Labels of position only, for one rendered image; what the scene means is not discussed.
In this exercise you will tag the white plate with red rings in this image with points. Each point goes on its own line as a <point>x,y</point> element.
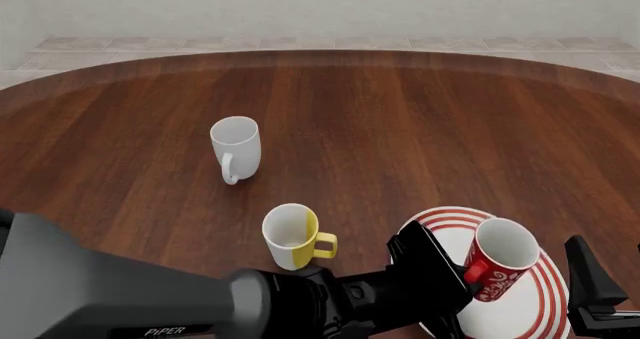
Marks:
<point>520,316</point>

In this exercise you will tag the tall white mug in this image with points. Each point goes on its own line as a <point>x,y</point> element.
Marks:
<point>240,147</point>

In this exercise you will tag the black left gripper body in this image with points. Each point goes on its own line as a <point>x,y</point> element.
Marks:
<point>425,264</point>

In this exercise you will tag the yellow and white mug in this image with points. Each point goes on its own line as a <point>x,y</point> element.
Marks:
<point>290,234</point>

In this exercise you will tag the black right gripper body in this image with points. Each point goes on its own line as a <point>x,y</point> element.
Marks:
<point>607,322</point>

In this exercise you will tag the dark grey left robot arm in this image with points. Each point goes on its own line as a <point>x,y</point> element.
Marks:
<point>125,279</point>

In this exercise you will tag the red patterned mug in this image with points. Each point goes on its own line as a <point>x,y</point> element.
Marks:
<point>505,252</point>

